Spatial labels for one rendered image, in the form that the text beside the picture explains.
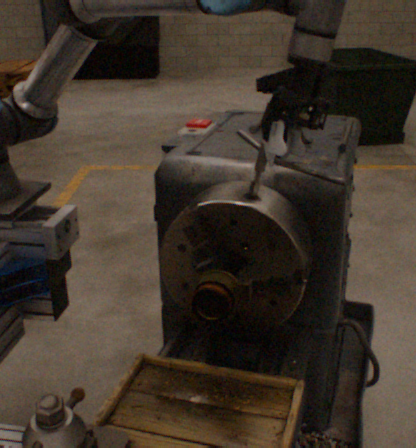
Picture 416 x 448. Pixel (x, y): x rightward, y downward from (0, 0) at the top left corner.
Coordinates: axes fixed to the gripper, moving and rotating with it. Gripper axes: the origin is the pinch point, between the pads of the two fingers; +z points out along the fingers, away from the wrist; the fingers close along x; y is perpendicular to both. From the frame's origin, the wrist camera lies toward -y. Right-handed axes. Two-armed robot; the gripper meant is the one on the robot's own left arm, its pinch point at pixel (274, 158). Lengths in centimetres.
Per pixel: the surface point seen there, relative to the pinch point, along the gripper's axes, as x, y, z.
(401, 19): 773, -706, 39
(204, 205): -9.1, -6.3, 13.1
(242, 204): -3.8, -1.1, 10.4
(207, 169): -0.1, -22.3, 12.7
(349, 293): 157, -100, 127
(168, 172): -7.0, -27.8, 15.8
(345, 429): 37, 13, 73
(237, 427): -12, 24, 43
